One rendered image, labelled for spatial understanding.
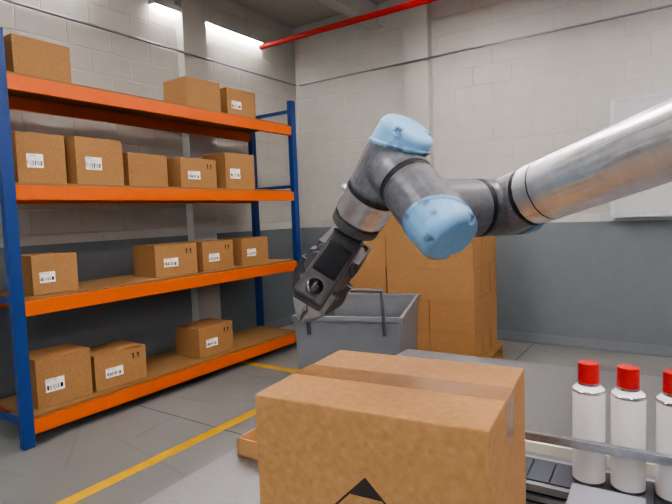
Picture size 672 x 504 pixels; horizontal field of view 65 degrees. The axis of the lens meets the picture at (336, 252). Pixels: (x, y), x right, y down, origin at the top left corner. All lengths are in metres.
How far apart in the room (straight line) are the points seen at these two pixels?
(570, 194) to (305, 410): 0.40
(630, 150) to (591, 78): 4.93
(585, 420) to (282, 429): 0.53
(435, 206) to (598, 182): 0.17
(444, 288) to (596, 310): 1.76
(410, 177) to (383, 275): 3.77
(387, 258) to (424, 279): 0.36
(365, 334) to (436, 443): 2.26
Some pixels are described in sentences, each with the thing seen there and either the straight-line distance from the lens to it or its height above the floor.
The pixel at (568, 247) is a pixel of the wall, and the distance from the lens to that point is 5.43.
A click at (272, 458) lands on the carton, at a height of 1.04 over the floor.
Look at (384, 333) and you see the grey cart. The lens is 2.81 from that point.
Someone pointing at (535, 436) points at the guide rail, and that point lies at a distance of 1.01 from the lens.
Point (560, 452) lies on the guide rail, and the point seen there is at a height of 0.91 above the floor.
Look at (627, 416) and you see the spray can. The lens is 0.99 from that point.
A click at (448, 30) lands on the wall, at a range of 6.03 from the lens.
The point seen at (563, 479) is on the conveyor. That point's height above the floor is 0.88.
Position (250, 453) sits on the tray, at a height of 0.84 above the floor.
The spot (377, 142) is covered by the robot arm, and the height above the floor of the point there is 1.44.
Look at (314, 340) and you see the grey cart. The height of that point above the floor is 0.66.
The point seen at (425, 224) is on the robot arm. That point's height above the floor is 1.33.
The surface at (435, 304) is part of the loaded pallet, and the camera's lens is 4.27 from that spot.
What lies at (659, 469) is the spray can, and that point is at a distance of 1.03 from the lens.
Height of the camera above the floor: 1.35
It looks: 4 degrees down
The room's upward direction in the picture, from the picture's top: 2 degrees counter-clockwise
